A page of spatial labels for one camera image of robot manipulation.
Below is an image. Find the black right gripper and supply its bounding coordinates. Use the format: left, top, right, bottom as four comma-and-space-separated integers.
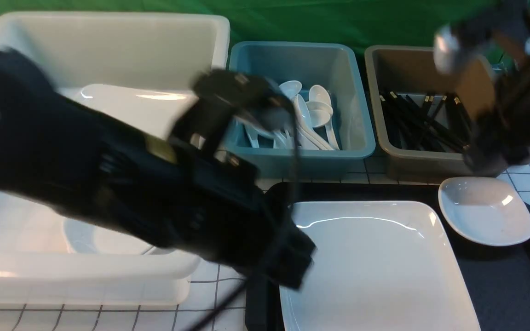
463, 66, 530, 172

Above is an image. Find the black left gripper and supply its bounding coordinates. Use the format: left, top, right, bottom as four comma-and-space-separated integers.
145, 146, 316, 289

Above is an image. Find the small white bowl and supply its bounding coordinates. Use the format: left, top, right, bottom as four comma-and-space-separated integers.
63, 218, 174, 255
438, 177, 530, 247

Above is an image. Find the large white square plate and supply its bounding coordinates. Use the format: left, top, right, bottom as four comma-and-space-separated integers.
280, 201, 480, 331

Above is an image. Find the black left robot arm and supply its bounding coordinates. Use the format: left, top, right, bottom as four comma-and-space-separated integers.
0, 50, 316, 289

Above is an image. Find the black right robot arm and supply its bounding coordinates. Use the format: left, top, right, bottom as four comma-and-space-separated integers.
433, 0, 530, 177

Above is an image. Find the white square plate in tub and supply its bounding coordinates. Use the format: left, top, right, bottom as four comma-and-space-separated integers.
58, 84, 197, 138

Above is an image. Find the pile of black chopsticks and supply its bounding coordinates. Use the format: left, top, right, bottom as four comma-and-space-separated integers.
379, 91, 469, 153

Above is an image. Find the brown plastic bin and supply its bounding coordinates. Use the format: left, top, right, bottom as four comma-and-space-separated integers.
365, 46, 498, 183

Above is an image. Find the small white bowl in tub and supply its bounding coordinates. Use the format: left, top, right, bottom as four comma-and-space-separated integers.
63, 218, 174, 255

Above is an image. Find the pile of white spoons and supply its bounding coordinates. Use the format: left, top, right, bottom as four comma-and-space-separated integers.
244, 81, 340, 150

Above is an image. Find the large white plastic tub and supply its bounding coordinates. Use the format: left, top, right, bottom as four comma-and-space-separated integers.
0, 12, 230, 309

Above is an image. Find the blue plastic bin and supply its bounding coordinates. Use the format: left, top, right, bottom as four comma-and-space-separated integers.
228, 40, 376, 180

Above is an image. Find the black serving tray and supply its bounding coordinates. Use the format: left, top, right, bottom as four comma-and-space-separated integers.
245, 181, 530, 331

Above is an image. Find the green cloth backdrop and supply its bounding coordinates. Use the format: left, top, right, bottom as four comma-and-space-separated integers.
0, 0, 495, 55

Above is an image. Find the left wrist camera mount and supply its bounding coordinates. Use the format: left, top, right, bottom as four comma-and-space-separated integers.
167, 68, 298, 157

